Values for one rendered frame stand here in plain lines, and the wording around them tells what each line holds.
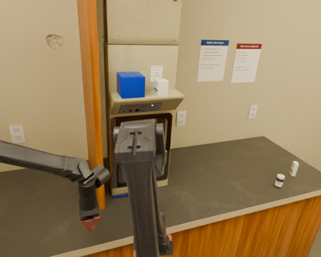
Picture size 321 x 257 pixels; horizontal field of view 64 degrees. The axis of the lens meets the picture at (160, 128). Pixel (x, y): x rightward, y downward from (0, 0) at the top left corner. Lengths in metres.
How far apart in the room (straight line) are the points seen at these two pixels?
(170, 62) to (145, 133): 0.73
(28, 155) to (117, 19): 0.62
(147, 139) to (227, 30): 1.44
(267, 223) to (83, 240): 1.05
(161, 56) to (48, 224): 0.92
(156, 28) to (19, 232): 1.06
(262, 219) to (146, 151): 1.27
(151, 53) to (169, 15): 0.18
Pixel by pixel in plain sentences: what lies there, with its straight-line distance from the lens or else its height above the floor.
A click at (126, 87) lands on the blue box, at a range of 1.07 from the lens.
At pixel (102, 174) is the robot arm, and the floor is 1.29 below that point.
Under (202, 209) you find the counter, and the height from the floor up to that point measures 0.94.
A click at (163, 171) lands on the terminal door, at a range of 1.43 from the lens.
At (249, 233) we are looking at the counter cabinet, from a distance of 1.69.
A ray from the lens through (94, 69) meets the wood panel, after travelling 1.05.
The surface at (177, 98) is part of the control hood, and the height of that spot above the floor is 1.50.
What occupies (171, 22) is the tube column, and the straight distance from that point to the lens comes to 1.20.
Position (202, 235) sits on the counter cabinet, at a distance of 1.47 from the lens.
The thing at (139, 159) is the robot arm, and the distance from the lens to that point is 0.49.
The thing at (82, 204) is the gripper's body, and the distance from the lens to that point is 0.98.
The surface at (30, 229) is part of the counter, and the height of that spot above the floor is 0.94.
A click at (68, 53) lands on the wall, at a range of 1.56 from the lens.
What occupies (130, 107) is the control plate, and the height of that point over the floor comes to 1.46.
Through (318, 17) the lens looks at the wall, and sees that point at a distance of 2.39.
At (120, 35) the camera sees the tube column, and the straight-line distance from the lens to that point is 1.14.
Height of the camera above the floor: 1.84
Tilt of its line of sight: 24 degrees down
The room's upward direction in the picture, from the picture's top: 3 degrees clockwise
